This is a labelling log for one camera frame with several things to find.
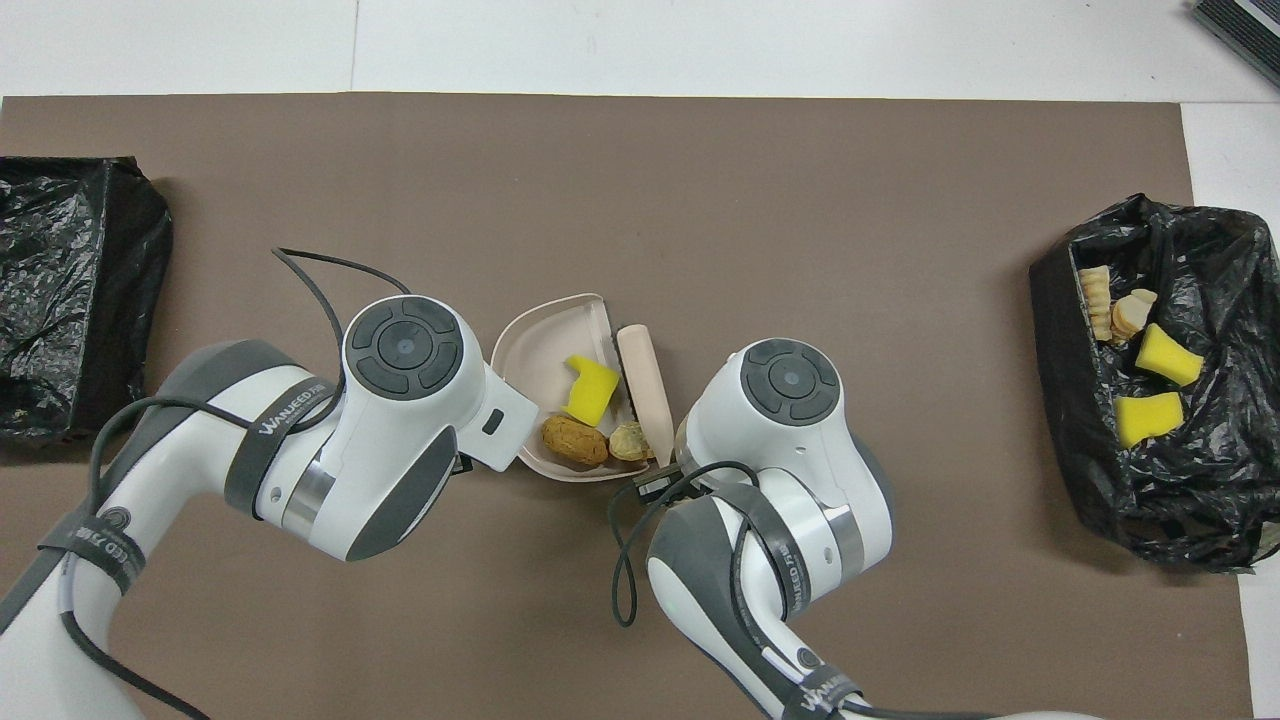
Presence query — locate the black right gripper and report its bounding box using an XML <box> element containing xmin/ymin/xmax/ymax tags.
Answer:
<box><xmin>633</xmin><ymin>465</ymin><xmax>691</xmax><ymax>504</ymax></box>

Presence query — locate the pale bread piece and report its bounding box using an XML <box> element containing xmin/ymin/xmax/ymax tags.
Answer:
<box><xmin>608</xmin><ymin>420</ymin><xmax>653</xmax><ymax>463</ymax></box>

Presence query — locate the brown oval bun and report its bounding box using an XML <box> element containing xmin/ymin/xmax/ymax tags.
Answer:
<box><xmin>541</xmin><ymin>415</ymin><xmax>610</xmax><ymax>468</ymax></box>

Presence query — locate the beige hand brush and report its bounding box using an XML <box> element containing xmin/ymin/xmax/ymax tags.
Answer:
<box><xmin>615</xmin><ymin>323</ymin><xmax>676</xmax><ymax>469</ymax></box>

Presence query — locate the yellow notched sponge piece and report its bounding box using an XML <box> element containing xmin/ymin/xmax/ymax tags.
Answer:
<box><xmin>563</xmin><ymin>355</ymin><xmax>623</xmax><ymax>428</ymax></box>

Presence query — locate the beige plastic dustpan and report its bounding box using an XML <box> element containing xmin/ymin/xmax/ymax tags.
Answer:
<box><xmin>490</xmin><ymin>292</ymin><xmax>661</xmax><ymax>484</ymax></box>

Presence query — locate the striped croissant piece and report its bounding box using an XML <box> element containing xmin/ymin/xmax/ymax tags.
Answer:
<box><xmin>1078</xmin><ymin>265</ymin><xmax>1113</xmax><ymax>343</ymax></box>

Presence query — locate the yellow wedge sponge piece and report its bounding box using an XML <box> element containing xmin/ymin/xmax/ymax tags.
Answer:
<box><xmin>1115</xmin><ymin>392</ymin><xmax>1186</xmax><ymax>450</ymax></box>

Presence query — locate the yellow curved sponge piece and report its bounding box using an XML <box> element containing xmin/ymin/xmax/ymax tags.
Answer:
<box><xmin>1135</xmin><ymin>322</ymin><xmax>1206</xmax><ymax>388</ymax></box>

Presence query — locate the open bin with crumpled black bag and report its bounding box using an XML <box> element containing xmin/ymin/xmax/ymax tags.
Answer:
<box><xmin>1030</xmin><ymin>193</ymin><xmax>1280</xmax><ymax>573</ymax></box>

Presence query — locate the boxy bin with black bag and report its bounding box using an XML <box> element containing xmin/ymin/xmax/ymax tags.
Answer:
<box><xmin>0</xmin><ymin>155</ymin><xmax>174</xmax><ymax>448</ymax></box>

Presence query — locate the brown table mat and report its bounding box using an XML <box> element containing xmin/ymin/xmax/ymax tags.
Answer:
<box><xmin>0</xmin><ymin>93</ymin><xmax>1256</xmax><ymax>720</ymax></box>

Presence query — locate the dark striped device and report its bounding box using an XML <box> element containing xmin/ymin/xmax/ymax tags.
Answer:
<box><xmin>1190</xmin><ymin>0</ymin><xmax>1280</xmax><ymax>91</ymax></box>

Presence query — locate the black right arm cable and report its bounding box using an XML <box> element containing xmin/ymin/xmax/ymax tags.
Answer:
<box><xmin>608</xmin><ymin>460</ymin><xmax>801</xmax><ymax>629</ymax></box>

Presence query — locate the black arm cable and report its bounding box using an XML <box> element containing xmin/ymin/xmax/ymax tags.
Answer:
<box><xmin>608</xmin><ymin>460</ymin><xmax>801</xmax><ymax>629</ymax></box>
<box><xmin>60</xmin><ymin>247</ymin><xmax>413</xmax><ymax>720</ymax></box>

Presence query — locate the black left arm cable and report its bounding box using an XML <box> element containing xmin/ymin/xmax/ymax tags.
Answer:
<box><xmin>60</xmin><ymin>247</ymin><xmax>413</xmax><ymax>720</ymax></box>

